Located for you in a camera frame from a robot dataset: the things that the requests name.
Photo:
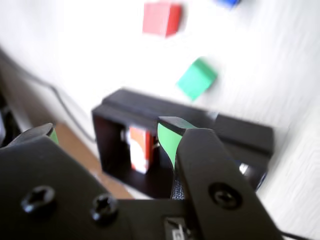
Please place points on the red wooden cube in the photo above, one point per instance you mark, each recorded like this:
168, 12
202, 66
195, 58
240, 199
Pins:
157, 18

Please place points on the red white printed card pack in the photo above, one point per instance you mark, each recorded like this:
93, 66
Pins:
140, 150

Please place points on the blue wooden cube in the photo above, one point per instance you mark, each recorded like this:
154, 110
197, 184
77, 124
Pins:
226, 3

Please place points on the black cardboard box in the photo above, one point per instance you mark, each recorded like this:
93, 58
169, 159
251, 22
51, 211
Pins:
140, 107

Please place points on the green wooden cube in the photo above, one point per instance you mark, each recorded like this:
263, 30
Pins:
196, 80

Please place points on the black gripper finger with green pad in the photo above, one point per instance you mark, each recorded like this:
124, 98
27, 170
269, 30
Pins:
215, 180
50, 180

